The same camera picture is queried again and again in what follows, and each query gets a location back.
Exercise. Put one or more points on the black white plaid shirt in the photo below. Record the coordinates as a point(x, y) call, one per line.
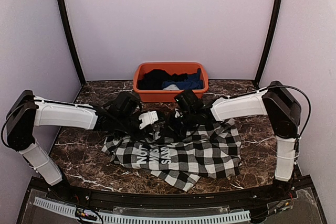
point(212, 151)

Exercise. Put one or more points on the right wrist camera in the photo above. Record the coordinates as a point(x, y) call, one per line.
point(188, 101)

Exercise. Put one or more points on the right black frame post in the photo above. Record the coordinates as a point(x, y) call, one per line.
point(268, 42)

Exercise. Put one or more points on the white slotted cable duct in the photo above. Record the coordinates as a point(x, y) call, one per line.
point(141, 215)

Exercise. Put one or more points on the black frame post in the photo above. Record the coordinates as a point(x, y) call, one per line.
point(70, 41)
point(268, 42)

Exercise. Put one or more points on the black front rail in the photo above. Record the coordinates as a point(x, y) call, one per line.
point(247, 198)

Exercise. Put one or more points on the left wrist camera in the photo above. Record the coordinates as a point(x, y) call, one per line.
point(147, 118)

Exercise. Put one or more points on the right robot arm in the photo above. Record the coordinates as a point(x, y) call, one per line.
point(275, 101)

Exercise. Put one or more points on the black garment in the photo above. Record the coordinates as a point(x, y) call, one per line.
point(154, 79)

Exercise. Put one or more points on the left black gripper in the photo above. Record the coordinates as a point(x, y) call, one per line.
point(143, 134)

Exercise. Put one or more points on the orange plastic basin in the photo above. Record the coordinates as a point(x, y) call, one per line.
point(171, 68)

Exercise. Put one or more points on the left black frame post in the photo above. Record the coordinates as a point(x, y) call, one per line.
point(70, 41)

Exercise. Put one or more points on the blue garment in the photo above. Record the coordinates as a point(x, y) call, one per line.
point(185, 82)

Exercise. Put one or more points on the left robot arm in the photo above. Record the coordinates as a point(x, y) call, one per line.
point(31, 115)

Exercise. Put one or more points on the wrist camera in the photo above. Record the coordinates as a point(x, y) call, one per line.
point(188, 101)
point(147, 118)

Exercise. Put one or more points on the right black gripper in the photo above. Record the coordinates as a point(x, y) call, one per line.
point(176, 131)

